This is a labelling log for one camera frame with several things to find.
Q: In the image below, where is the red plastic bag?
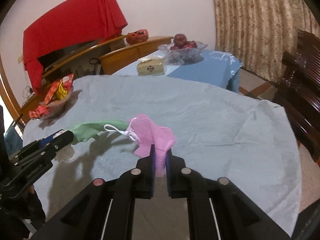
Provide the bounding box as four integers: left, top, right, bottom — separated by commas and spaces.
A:
126, 29, 149, 44

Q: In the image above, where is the beige patterned curtain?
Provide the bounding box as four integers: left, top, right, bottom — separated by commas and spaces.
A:
210, 0, 320, 84

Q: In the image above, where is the dark wooden armchair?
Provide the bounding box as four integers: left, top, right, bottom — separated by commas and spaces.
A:
244, 29, 320, 169

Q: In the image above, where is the black television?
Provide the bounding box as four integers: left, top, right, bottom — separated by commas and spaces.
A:
37, 39, 100, 70

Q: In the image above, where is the small red snack packet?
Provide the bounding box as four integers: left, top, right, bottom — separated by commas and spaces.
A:
28, 104, 50, 120

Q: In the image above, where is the wooden television cabinet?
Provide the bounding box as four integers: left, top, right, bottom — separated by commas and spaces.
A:
19, 35, 174, 123

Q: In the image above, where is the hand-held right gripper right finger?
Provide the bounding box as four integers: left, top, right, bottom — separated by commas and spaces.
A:
165, 149, 292, 240

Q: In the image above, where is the glass snack bowl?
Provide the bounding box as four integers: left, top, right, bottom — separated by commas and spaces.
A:
32, 86, 74, 120

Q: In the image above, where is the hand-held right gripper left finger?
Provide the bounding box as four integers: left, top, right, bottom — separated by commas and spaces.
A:
30, 145, 157, 240

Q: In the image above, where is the black cable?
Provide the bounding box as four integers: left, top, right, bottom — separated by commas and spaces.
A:
89, 58, 101, 71

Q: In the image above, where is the pink cloth with white loop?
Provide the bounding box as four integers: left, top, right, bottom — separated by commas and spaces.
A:
104, 114, 176, 178

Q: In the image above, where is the red cloth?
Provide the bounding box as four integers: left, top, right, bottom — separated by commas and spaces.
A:
22, 0, 128, 95

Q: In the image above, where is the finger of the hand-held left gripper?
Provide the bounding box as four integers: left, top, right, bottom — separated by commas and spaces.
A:
37, 129, 65, 147
41, 131, 75, 157

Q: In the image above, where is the gold tissue box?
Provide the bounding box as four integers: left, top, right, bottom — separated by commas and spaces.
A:
136, 56, 167, 76

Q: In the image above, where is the blue tablecloth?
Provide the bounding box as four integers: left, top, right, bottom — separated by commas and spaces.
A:
112, 49, 243, 94

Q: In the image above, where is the glass fruit bowl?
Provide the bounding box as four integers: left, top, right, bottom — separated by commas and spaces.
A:
158, 41, 208, 65

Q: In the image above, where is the red patterned snack packet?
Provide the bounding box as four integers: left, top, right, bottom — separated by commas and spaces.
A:
43, 73, 75, 105

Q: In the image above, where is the green cloth pouch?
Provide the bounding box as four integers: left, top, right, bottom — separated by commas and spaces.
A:
67, 120, 129, 145

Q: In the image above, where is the yellow snack packet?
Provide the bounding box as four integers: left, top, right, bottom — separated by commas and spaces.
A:
54, 79, 69, 100

